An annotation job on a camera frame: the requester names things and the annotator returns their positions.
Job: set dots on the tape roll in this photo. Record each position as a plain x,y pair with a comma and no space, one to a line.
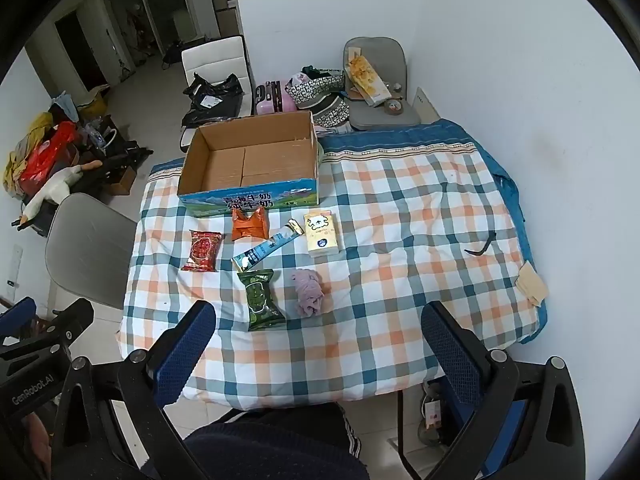
393,106

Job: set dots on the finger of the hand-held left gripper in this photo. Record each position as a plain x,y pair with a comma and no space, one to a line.
17,312
70,320

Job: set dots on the plaid blanket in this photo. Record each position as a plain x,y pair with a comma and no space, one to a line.
400,260

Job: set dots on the open cardboard box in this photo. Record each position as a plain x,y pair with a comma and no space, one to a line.
260,160

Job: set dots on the grey padded chair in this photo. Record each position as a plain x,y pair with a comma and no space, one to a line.
380,52

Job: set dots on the purple crumpled cloth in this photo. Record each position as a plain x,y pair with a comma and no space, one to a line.
307,292

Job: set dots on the orange snack packet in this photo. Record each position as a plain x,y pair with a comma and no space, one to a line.
248,227

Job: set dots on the white chair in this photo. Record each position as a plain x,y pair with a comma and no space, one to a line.
215,57

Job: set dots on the black bag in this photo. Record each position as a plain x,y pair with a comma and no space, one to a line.
210,97

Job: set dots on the green snack packet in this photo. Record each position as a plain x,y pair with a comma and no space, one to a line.
260,300

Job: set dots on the white goose plush toy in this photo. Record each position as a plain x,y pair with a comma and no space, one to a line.
55,190

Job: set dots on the person's legs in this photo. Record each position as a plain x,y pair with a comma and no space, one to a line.
270,450

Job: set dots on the patterned fabric bag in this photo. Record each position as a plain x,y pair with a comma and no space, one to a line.
325,105

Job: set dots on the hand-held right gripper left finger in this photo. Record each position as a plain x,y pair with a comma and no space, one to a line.
184,352

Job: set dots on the yellow cloth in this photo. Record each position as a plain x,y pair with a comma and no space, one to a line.
37,125

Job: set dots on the yellow tissue pack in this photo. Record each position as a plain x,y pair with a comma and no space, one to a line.
321,235

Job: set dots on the yellow snack box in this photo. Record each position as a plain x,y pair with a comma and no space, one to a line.
367,80

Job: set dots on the small cardboard box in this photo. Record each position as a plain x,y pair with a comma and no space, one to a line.
121,180

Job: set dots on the red plastic bag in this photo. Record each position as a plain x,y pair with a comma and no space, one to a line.
45,160

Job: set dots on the pink suitcase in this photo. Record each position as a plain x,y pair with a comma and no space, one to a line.
275,100

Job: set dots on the beige paper pieces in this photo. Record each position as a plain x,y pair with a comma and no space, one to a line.
531,285

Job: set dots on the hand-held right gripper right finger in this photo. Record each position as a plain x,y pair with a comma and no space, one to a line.
450,355

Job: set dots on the red snack packet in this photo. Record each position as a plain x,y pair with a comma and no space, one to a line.
201,251

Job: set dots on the long blue stick packet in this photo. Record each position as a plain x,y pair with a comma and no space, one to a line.
260,250

